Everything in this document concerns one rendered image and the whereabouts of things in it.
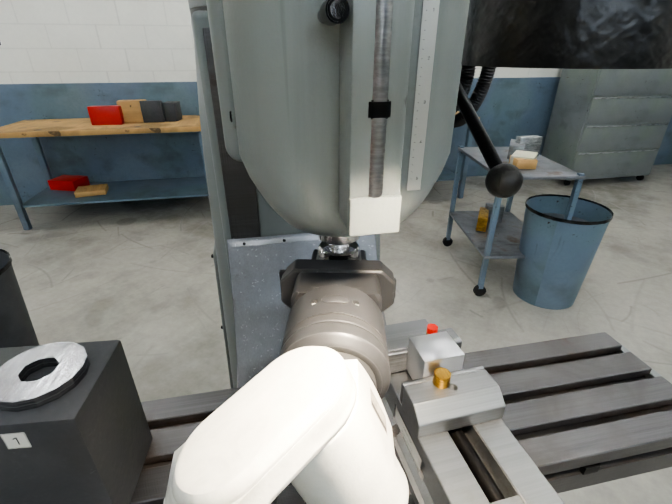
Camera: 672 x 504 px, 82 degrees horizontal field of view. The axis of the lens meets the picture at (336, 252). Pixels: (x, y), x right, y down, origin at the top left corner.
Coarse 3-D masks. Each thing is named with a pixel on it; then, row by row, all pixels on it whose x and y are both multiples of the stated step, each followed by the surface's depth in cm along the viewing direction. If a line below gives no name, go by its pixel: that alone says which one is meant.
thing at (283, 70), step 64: (256, 0) 25; (320, 0) 25; (448, 0) 27; (256, 64) 27; (320, 64) 27; (448, 64) 29; (256, 128) 29; (320, 128) 29; (448, 128) 32; (320, 192) 31
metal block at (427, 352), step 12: (420, 336) 56; (432, 336) 56; (444, 336) 56; (408, 348) 57; (420, 348) 54; (432, 348) 54; (444, 348) 54; (456, 348) 54; (408, 360) 57; (420, 360) 53; (432, 360) 52; (444, 360) 52; (456, 360) 53; (408, 372) 58; (420, 372) 53; (432, 372) 53
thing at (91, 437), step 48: (0, 384) 40; (48, 384) 40; (96, 384) 42; (0, 432) 37; (48, 432) 38; (96, 432) 41; (144, 432) 53; (0, 480) 40; (48, 480) 41; (96, 480) 42
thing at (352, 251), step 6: (318, 246) 44; (324, 246) 43; (348, 246) 43; (354, 246) 43; (318, 252) 44; (324, 252) 42; (330, 252) 42; (336, 252) 42; (342, 252) 42; (348, 252) 42; (354, 252) 43; (324, 258) 43; (330, 258) 42; (336, 258) 42; (342, 258) 42; (348, 258) 42; (354, 258) 43
